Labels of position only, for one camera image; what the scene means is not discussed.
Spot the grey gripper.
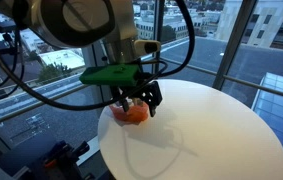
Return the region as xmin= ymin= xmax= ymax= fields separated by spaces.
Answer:
xmin=104 ymin=37 xmax=164 ymax=118

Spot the orange plastic bag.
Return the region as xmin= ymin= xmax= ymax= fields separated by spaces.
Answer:
xmin=108 ymin=99 xmax=149 ymax=126

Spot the cream plastic connector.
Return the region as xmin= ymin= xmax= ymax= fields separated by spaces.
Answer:
xmin=134 ymin=39 xmax=162 ymax=56

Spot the black clamp device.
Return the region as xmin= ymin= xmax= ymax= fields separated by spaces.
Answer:
xmin=30 ymin=139 xmax=93 ymax=180

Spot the glass roof building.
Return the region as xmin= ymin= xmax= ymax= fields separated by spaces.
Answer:
xmin=250 ymin=72 xmax=283 ymax=155

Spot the beige building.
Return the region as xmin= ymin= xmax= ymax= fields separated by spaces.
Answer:
xmin=214 ymin=0 xmax=283 ymax=52

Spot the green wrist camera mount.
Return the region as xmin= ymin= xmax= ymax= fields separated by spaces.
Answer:
xmin=79 ymin=63 xmax=141 ymax=87

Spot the grey window frame post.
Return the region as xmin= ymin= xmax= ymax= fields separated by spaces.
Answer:
xmin=153 ymin=0 xmax=166 ymax=74
xmin=212 ymin=0 xmax=251 ymax=92

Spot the black curved cable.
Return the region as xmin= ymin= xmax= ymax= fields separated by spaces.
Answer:
xmin=160 ymin=0 xmax=196 ymax=78

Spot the thick black looping cable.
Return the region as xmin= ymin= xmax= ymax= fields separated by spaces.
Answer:
xmin=0 ymin=0 xmax=169 ymax=112

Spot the thin black cable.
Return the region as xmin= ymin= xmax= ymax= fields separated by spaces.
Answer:
xmin=0 ymin=29 xmax=26 ymax=103

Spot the black camera stand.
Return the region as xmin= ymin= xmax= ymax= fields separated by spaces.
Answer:
xmin=0 ymin=19 xmax=21 ymax=60

